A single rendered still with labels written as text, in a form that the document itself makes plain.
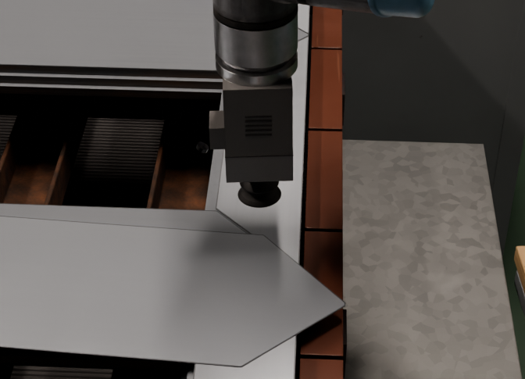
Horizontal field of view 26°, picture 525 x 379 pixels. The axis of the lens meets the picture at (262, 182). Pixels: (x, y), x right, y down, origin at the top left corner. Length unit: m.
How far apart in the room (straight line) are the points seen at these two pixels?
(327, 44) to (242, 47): 0.52
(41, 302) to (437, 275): 0.50
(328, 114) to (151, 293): 0.38
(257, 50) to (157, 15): 0.54
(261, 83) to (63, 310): 0.29
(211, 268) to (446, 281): 0.35
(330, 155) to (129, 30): 0.35
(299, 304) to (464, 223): 0.42
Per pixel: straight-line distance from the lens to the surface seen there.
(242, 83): 1.01
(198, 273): 1.12
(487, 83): 1.97
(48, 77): 1.44
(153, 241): 1.15
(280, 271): 1.12
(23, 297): 1.12
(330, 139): 1.33
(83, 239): 1.17
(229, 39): 1.00
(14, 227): 1.19
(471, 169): 1.54
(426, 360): 1.28
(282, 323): 1.07
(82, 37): 1.49
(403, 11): 0.95
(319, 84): 1.42
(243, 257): 1.13
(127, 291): 1.10
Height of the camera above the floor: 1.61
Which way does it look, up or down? 39 degrees down
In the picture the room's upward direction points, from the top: straight up
